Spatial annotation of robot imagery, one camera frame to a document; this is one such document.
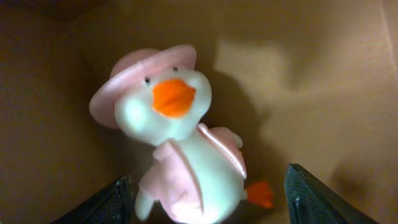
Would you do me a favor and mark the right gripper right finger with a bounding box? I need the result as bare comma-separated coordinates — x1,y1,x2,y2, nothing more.
284,164,377,224

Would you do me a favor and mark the white duck pink hat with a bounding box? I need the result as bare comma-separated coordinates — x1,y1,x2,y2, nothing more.
89,45,274,223

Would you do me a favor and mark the white cardboard box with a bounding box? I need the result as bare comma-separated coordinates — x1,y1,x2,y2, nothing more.
1,0,397,223

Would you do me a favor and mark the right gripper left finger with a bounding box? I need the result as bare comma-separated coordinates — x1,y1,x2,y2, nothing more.
51,175,133,224

